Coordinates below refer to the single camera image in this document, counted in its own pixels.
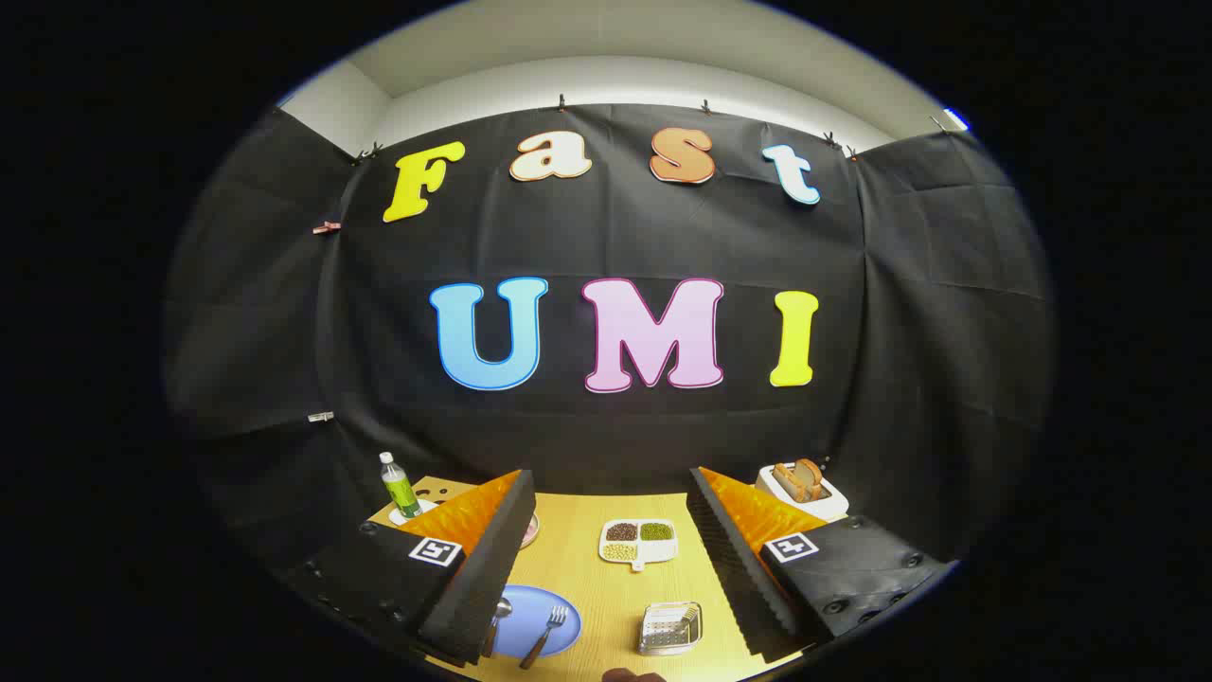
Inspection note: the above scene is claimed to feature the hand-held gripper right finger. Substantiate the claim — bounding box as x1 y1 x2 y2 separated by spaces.
686 466 957 664

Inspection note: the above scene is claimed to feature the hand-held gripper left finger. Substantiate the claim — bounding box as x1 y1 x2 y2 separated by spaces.
284 469 537 669

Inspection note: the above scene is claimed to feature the metal spoon with wooden handle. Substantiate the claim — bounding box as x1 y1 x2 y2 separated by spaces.
480 597 514 660

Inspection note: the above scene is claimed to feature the metal fork with wooden handle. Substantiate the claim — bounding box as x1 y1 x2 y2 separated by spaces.
518 606 570 672

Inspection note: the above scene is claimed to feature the blue round plate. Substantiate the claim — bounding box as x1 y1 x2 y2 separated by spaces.
490 584 582 660

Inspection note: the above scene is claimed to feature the white divided tray of beans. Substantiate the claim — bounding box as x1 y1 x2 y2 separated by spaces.
598 518 679 573

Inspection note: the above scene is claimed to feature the white toaster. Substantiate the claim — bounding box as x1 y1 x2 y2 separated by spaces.
755 462 851 523

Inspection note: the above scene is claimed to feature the green label plastic bottle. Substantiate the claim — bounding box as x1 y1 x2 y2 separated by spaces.
380 452 423 520

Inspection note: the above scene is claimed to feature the metal wire cutlery basket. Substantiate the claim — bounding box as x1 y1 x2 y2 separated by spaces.
636 601 704 657

